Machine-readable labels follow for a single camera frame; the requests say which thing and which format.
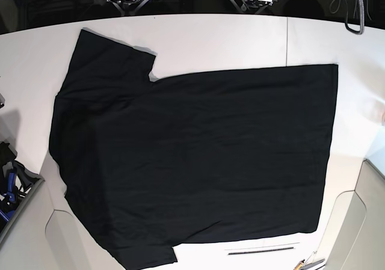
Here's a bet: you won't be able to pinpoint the black T-shirt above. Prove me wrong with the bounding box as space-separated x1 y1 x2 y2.
49 30 338 269

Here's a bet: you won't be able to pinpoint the grey flat tool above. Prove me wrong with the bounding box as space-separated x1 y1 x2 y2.
300 259 325 270

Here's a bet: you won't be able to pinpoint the blue and black tools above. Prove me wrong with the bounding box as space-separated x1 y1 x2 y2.
1 141 41 232

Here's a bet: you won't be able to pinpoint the beige chair left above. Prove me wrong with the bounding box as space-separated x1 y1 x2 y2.
1 181 122 269

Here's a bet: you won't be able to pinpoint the beige chair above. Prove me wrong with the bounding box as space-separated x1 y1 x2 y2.
1 181 122 269
316 160 384 269

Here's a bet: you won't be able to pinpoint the beige chair right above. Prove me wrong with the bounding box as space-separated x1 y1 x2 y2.
316 160 384 269

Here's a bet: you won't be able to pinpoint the yellow handled tool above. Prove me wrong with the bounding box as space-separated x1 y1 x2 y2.
294 260 305 270

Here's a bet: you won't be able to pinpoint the grey corrugated hose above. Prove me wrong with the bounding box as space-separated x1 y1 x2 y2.
343 0 366 35

